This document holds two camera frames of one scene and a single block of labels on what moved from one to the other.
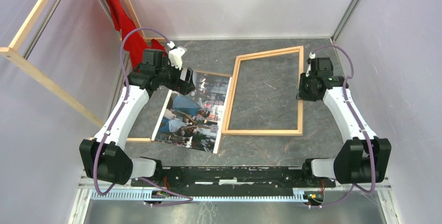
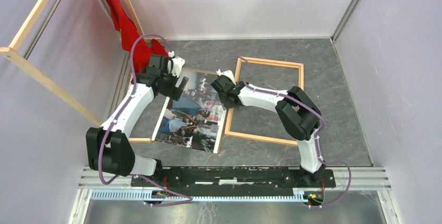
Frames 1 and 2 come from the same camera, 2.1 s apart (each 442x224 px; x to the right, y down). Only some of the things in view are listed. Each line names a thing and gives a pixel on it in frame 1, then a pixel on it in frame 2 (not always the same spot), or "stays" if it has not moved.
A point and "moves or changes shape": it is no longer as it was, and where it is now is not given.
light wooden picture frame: x=225 y=130 moves or changes shape
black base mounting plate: x=195 y=176 stays
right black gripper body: x=305 y=91 to x=225 y=104
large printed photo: x=195 y=120 stays
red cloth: x=134 y=44 stays
